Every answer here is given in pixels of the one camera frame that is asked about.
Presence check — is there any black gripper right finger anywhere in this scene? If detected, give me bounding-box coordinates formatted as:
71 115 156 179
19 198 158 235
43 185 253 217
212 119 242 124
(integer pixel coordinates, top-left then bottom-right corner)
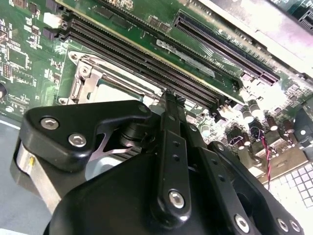
176 95 305 235

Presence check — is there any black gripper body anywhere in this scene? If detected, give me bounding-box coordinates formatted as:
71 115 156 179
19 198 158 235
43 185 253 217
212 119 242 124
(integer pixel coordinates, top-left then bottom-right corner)
48 149 228 235

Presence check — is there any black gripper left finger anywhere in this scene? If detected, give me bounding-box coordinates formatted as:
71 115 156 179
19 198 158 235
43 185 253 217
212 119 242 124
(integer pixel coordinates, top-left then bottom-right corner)
10 90 192 222

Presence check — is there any silver green CPU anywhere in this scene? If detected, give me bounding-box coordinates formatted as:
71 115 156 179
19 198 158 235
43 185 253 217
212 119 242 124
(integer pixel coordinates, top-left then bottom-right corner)
94 78 157 103

